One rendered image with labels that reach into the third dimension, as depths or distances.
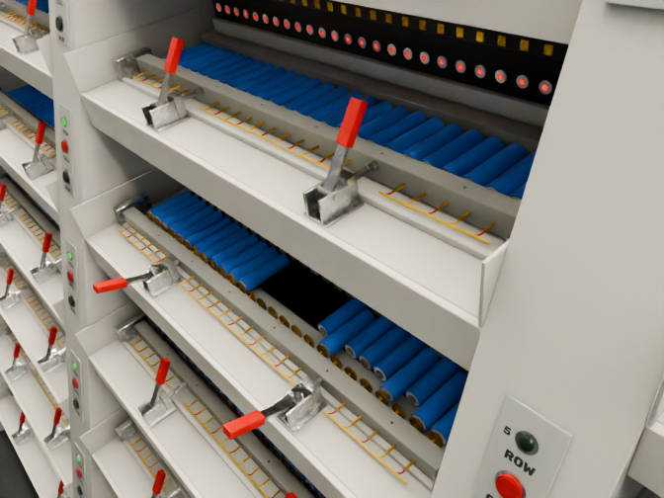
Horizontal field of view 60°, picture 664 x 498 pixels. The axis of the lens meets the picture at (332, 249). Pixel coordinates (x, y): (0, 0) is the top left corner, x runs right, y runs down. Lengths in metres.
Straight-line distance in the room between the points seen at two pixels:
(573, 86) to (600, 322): 0.11
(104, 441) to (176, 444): 0.30
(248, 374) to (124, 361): 0.37
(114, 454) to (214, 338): 0.48
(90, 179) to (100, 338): 0.26
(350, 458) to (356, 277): 0.17
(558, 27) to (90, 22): 0.60
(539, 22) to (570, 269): 0.13
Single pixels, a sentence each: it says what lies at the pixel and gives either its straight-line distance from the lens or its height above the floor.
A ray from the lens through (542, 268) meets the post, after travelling 0.32.
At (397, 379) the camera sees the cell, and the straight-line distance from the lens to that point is 0.54.
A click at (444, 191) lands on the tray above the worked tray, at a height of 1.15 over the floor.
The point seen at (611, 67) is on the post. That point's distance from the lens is 0.30.
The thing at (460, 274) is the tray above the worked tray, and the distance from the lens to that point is 0.38.
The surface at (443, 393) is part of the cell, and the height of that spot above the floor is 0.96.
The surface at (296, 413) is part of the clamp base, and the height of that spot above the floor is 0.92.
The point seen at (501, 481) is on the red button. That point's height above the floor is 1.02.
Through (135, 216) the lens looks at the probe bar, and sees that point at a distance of 0.83.
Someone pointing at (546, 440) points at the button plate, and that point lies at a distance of 0.35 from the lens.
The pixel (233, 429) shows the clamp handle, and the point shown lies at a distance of 0.50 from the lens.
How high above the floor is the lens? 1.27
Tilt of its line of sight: 24 degrees down
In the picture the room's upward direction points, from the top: 9 degrees clockwise
